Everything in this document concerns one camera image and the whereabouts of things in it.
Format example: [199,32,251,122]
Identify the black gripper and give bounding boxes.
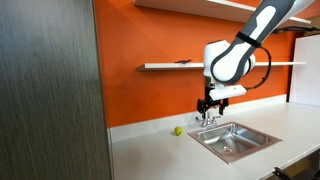
[196,85,230,120]

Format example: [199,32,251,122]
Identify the chrome faucet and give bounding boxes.
[194,109,225,131]

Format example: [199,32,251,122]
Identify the stainless steel sink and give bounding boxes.
[187,121,283,165]

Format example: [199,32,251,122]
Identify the small green ball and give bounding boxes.
[173,126,184,137]

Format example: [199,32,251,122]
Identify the white counter backsplash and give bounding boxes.
[107,94,288,144]

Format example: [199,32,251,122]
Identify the black chair part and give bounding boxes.
[271,166,294,180]

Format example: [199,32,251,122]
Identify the white appliance side panel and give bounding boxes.
[288,34,320,108]

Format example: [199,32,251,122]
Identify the brown cardboard box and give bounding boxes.
[308,14,320,28]

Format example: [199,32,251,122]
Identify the dark wood cabinet panel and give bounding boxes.
[0,0,113,180]

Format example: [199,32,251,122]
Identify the thin white wall shelf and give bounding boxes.
[137,61,307,72]

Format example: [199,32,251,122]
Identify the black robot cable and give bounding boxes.
[244,25,320,91]

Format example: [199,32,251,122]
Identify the thick white wall shelf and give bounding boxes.
[133,0,312,30]

